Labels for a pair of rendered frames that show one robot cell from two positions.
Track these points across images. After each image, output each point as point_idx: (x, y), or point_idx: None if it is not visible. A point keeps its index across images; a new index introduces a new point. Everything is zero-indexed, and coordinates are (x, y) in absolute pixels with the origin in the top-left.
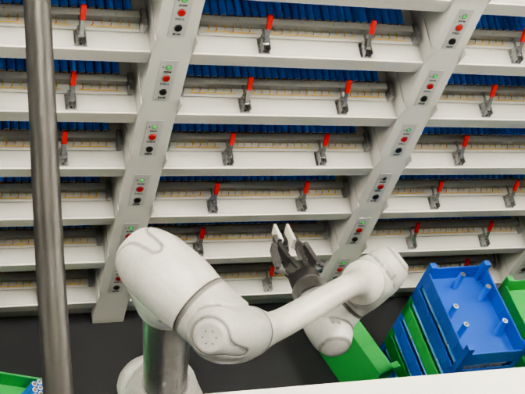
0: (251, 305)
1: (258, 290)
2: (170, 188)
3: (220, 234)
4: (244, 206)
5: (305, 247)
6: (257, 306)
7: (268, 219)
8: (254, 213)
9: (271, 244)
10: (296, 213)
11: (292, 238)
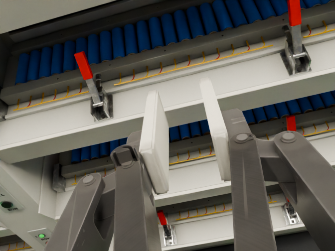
0: (279, 237)
1: (278, 223)
2: (22, 91)
3: (178, 154)
4: (168, 93)
5: (288, 167)
6: (288, 237)
7: (230, 108)
8: (190, 100)
9: (77, 184)
10: (288, 79)
11: (209, 127)
